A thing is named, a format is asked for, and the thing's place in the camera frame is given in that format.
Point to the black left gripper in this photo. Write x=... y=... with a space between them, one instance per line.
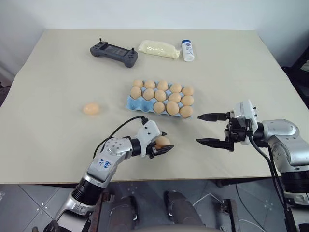
x=151 y=150

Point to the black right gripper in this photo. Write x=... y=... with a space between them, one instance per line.
x=237 y=130

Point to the brown egg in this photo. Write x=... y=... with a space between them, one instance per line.
x=138 y=83
x=163 y=141
x=175 y=88
x=136 y=92
x=91 y=108
x=150 y=84
x=172 y=108
x=160 y=95
x=148 y=94
x=187 y=91
x=187 y=100
x=159 y=107
x=174 y=97
x=186 y=112
x=162 y=85

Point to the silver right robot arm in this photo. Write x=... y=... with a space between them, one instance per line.
x=285 y=140

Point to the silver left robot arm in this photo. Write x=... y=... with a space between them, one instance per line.
x=113 y=147

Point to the blue egg carton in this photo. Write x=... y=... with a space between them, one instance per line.
x=135 y=102

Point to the dark rounded shape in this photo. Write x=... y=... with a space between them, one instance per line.
x=128 y=212
x=181 y=212

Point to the white bottle with blue label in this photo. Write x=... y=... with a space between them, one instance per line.
x=188 y=50

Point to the clear bag of white grains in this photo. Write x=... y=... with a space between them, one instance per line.
x=158 y=48

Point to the dark furniture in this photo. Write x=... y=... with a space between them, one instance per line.
x=298 y=77

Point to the dark grey handheld controller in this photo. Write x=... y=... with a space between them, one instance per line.
x=113 y=52

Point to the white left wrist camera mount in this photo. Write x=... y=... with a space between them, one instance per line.
x=148 y=131

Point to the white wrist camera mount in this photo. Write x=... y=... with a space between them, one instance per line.
x=246 y=113
x=148 y=131

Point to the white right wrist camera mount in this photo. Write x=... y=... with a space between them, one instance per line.
x=246 y=113

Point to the rusty metal bracket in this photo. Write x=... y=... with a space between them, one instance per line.
x=229 y=215
x=106 y=207

